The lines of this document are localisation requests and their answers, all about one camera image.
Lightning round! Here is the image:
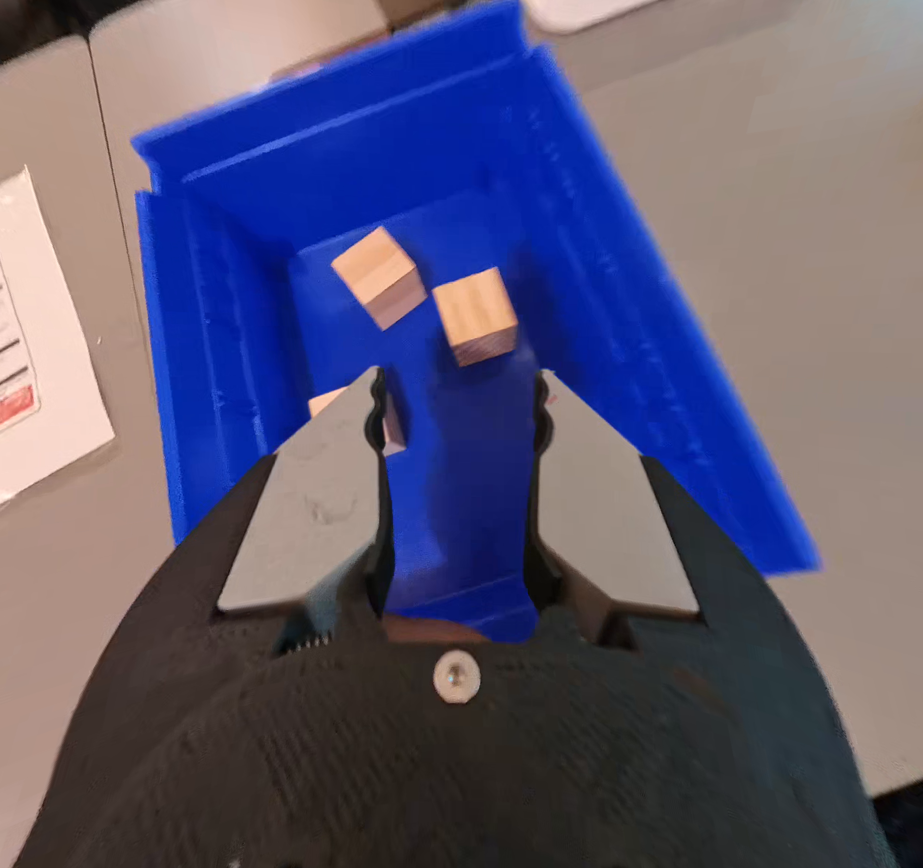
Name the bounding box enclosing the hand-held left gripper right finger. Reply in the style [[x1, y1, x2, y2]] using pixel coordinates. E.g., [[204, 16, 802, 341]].
[[524, 369, 700, 620]]

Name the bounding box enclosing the laminated paper sheet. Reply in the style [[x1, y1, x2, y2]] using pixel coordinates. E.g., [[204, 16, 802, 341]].
[[0, 164, 116, 508]]

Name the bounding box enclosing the wooden cube blue taped face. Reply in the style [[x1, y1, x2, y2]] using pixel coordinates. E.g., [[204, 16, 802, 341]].
[[330, 226, 428, 331], [309, 386, 408, 458], [431, 267, 519, 367]]

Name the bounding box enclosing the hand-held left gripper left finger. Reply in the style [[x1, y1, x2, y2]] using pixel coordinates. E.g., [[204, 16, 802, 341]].
[[215, 366, 398, 618]]

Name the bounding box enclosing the blue plastic bin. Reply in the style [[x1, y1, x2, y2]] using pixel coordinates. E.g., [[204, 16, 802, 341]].
[[130, 0, 823, 645]]

